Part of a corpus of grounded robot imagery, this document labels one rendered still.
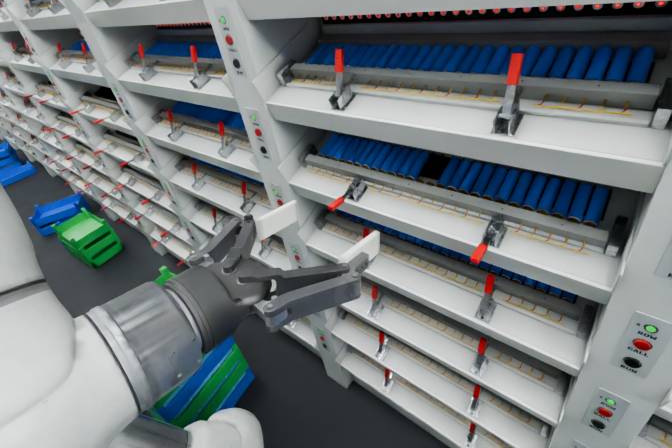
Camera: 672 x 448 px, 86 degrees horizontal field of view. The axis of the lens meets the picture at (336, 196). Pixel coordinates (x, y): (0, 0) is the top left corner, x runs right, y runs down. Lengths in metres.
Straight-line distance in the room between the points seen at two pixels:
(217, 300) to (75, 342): 0.10
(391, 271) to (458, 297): 0.15
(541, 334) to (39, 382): 0.68
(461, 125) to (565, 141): 0.12
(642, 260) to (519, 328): 0.27
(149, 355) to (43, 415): 0.06
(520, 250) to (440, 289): 0.23
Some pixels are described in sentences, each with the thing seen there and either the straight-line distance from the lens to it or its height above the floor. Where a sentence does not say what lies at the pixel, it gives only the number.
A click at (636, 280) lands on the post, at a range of 0.58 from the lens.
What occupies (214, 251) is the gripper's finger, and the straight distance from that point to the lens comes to 0.44.
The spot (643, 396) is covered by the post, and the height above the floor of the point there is 0.74.
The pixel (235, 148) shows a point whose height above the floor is 0.94.
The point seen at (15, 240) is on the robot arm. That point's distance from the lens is 0.33.
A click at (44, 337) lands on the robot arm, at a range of 0.31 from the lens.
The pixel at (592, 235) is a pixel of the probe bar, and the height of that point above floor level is 0.97.
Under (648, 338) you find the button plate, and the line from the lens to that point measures 0.64.
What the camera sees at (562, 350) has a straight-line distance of 0.75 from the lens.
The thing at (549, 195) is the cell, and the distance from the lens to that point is 0.64.
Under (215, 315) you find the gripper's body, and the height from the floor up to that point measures 1.11.
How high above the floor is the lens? 1.35
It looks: 34 degrees down
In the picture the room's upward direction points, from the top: 11 degrees counter-clockwise
